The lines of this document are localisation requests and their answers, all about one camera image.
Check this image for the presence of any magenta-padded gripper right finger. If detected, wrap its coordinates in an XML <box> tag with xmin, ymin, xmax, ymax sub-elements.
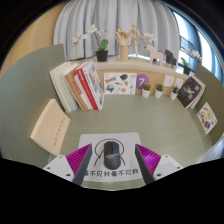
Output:
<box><xmin>134</xmin><ymin>143</ymin><xmax>184</xmax><ymax>185</ymax></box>

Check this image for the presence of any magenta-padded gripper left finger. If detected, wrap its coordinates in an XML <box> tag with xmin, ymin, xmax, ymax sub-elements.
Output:
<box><xmin>42</xmin><ymin>143</ymin><xmax>93</xmax><ymax>186</ymax></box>

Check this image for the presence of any black computer mouse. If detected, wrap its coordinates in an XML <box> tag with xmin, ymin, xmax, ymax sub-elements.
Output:
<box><xmin>102</xmin><ymin>140</ymin><xmax>122</xmax><ymax>170</ymax></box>

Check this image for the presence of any white printed mouse pad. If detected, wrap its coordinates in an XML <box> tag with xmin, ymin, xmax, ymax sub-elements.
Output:
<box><xmin>77</xmin><ymin>131</ymin><xmax>148</xmax><ymax>183</ymax></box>

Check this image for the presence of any beige booklet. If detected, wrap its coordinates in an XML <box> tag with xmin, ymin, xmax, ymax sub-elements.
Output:
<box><xmin>30</xmin><ymin>98</ymin><xmax>71</xmax><ymax>157</ymax></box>

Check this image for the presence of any white sticker sheet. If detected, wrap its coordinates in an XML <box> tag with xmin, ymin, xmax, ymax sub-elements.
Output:
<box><xmin>196</xmin><ymin>101</ymin><xmax>218</xmax><ymax>135</ymax></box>
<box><xmin>103</xmin><ymin>72</ymin><xmax>138</xmax><ymax>96</ymax></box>

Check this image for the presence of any small succulent in white pot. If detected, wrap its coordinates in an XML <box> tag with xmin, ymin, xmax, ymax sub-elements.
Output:
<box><xmin>154</xmin><ymin>83</ymin><xmax>165</xmax><ymax>99</ymax></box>
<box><xmin>170</xmin><ymin>85</ymin><xmax>180</xmax><ymax>101</ymax></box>
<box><xmin>141</xmin><ymin>82</ymin><xmax>152</xmax><ymax>99</ymax></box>

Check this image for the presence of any dark-covered book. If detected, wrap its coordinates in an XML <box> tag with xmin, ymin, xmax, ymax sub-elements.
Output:
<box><xmin>176</xmin><ymin>76</ymin><xmax>204</xmax><ymax>108</ymax></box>

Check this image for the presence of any thick white book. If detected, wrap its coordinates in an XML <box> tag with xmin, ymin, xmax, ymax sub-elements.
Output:
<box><xmin>49</xmin><ymin>61</ymin><xmax>79</xmax><ymax>114</ymax></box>

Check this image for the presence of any red book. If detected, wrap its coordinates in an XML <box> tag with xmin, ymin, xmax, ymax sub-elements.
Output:
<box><xmin>75</xmin><ymin>65</ymin><xmax>100</xmax><ymax>111</ymax></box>

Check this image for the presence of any purple round number sign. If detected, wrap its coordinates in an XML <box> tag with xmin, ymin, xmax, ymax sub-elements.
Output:
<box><xmin>135</xmin><ymin>73</ymin><xmax>151</xmax><ymax>90</ymax></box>

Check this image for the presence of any white orchid in black pot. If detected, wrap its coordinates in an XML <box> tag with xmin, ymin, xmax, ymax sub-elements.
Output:
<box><xmin>180</xmin><ymin>49</ymin><xmax>203</xmax><ymax>76</ymax></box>
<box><xmin>71</xmin><ymin>24</ymin><xmax>110</xmax><ymax>63</ymax></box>

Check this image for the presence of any wooden desk shelf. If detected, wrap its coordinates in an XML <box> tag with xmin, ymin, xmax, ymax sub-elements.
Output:
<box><xmin>78</xmin><ymin>55</ymin><xmax>188</xmax><ymax>96</ymax></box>

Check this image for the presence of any dark horse figurine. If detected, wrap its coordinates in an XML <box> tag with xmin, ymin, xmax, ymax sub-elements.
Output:
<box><xmin>164</xmin><ymin>49</ymin><xmax>178</xmax><ymax>67</ymax></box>

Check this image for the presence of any pink horse figurine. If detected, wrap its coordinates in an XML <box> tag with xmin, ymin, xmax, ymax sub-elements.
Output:
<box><xmin>145</xmin><ymin>44</ymin><xmax>165</xmax><ymax>67</ymax></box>

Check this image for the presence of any window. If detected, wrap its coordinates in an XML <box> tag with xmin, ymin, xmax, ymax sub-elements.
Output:
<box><xmin>173</xmin><ymin>11</ymin><xmax>224</xmax><ymax>84</ymax></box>

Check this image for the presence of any white orchid plant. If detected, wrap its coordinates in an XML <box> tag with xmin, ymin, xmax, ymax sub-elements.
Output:
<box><xmin>142</xmin><ymin>32</ymin><xmax>157</xmax><ymax>48</ymax></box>

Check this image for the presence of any wooden hand model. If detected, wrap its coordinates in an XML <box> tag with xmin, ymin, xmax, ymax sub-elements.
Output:
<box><xmin>115</xmin><ymin>28</ymin><xmax>132</xmax><ymax>62</ymax></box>

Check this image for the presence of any wooden artist mannequin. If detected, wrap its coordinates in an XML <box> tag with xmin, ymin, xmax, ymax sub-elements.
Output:
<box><xmin>129</xmin><ymin>23</ymin><xmax>144</xmax><ymax>58</ymax></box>

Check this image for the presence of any grey curtain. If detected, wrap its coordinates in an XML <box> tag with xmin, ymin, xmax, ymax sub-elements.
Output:
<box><xmin>53</xmin><ymin>0</ymin><xmax>181</xmax><ymax>63</ymax></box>

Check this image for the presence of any white wall outlet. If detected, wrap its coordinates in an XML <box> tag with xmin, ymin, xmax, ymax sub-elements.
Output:
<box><xmin>174</xmin><ymin>77</ymin><xmax>185</xmax><ymax>90</ymax></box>
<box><xmin>163</xmin><ymin>75</ymin><xmax>176</xmax><ymax>88</ymax></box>

